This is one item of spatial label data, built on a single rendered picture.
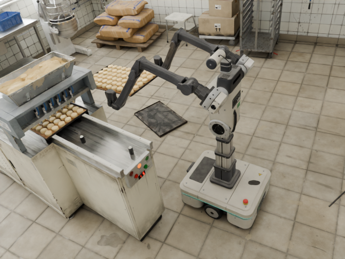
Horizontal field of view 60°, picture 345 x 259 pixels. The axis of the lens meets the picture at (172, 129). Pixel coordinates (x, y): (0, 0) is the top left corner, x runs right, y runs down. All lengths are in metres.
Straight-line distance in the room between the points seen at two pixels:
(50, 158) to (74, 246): 0.79
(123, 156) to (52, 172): 0.70
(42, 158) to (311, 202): 2.21
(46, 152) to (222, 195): 1.40
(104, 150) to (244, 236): 1.29
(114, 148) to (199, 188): 0.82
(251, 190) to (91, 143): 1.31
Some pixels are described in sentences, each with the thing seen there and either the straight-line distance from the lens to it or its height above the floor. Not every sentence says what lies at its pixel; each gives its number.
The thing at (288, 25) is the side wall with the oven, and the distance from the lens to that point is 5.41.
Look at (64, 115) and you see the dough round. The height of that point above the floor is 0.92.
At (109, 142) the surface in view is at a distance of 2.21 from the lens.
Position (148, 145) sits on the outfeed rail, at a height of 0.89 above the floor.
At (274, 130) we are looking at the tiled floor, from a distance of 3.48.
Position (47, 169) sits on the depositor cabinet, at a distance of 2.49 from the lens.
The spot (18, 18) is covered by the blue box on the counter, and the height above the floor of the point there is 0.94.
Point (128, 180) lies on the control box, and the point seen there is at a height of 0.78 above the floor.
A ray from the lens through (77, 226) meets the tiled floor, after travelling 2.90.
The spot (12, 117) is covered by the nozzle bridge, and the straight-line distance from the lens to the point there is 2.21.
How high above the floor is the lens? 2.23
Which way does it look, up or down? 39 degrees down
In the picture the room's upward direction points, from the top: 9 degrees counter-clockwise
